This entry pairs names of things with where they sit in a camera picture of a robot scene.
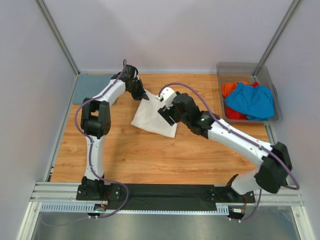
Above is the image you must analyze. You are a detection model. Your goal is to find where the aluminium frame rail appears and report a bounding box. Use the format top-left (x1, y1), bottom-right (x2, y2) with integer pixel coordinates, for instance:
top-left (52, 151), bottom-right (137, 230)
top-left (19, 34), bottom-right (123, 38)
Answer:
top-left (30, 182), bottom-right (305, 207)

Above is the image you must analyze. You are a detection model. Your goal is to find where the white t shirt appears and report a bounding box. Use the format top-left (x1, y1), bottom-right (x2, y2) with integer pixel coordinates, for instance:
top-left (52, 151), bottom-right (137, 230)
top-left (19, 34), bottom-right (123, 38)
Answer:
top-left (131, 90), bottom-right (178, 139)

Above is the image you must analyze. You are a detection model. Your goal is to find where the red t shirt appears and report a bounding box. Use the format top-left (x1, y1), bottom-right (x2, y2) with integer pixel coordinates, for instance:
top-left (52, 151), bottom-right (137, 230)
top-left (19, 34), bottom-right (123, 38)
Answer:
top-left (225, 81), bottom-right (260, 120)

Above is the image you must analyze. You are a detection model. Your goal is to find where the orange t shirt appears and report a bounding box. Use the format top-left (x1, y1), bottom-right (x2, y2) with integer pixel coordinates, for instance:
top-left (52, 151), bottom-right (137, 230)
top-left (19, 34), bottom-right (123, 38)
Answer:
top-left (221, 81), bottom-right (239, 98)

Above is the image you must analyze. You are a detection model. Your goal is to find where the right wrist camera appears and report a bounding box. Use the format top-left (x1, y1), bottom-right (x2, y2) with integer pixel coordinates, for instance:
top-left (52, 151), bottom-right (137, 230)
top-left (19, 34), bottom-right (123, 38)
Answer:
top-left (156, 87), bottom-right (177, 109)

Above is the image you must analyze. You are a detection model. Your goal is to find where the right corner aluminium post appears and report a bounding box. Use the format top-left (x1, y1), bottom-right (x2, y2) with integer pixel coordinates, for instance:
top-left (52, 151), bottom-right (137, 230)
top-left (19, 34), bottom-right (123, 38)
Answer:
top-left (252, 0), bottom-right (303, 76)

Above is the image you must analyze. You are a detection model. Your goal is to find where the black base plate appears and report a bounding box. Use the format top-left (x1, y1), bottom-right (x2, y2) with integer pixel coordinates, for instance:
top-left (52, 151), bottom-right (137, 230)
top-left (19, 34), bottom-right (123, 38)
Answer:
top-left (76, 183), bottom-right (256, 212)

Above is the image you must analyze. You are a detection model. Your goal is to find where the clear plastic bin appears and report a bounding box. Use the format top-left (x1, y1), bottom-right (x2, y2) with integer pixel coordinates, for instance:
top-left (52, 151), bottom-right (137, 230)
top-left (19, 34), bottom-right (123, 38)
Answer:
top-left (216, 62), bottom-right (282, 125)

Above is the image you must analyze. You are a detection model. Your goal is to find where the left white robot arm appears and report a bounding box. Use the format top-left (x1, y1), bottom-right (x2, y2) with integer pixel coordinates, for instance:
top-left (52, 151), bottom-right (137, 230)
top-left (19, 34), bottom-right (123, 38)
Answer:
top-left (76, 64), bottom-right (149, 201)

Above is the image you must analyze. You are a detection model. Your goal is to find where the blue t shirt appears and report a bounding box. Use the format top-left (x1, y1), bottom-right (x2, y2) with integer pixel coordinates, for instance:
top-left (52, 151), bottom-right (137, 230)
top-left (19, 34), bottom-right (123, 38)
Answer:
top-left (225, 81), bottom-right (275, 121)

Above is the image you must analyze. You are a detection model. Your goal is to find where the left corner aluminium post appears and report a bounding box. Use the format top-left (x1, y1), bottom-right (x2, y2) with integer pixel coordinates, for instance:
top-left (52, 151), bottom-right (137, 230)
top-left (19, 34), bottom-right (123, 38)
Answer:
top-left (35, 0), bottom-right (80, 76)

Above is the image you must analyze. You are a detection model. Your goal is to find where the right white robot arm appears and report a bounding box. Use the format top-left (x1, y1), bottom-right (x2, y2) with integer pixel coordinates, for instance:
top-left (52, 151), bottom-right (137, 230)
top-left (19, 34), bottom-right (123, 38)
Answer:
top-left (157, 87), bottom-right (292, 202)

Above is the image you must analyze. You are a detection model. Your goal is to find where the corner aluminium post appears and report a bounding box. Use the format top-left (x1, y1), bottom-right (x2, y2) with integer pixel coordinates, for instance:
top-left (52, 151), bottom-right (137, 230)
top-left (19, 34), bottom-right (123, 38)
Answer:
top-left (252, 0), bottom-right (303, 76)
top-left (35, 0), bottom-right (80, 76)

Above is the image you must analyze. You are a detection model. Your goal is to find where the slotted cable duct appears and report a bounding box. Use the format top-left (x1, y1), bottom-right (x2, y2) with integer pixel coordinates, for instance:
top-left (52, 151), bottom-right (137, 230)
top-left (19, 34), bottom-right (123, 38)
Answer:
top-left (39, 202), bottom-right (229, 216)

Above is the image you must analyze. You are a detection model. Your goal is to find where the folded grey-blue t shirt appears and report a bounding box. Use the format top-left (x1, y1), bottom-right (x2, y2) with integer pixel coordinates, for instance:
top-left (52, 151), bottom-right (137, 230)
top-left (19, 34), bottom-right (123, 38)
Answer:
top-left (72, 73), bottom-right (114, 105)

